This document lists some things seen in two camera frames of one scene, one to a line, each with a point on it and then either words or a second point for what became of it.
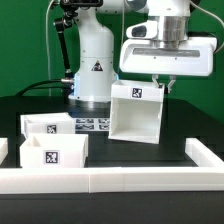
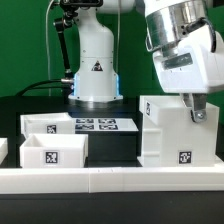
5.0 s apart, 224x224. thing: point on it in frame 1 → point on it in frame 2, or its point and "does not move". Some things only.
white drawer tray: x=59 y=123 does not move
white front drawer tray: x=54 y=150 does not move
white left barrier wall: x=4 y=150 does not move
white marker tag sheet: x=92 y=124 does not move
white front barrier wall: x=96 y=180 does not move
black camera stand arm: x=71 y=9 does not move
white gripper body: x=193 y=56 → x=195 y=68
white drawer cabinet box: x=135 y=111 → x=170 y=137
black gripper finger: x=174 y=79 → x=198 y=102
